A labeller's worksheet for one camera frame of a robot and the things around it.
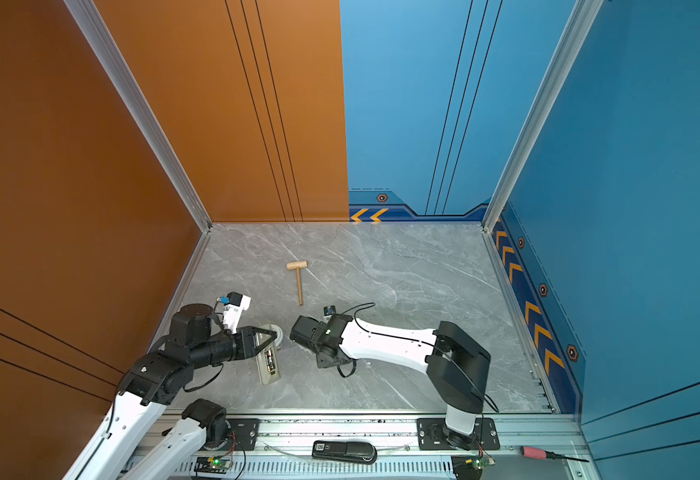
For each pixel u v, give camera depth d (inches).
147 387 18.5
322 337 22.2
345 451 26.4
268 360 26.7
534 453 27.4
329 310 29.3
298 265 41.5
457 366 16.6
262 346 26.1
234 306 25.4
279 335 27.3
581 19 27.6
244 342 23.8
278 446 28.7
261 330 26.3
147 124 35.1
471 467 27.7
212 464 27.8
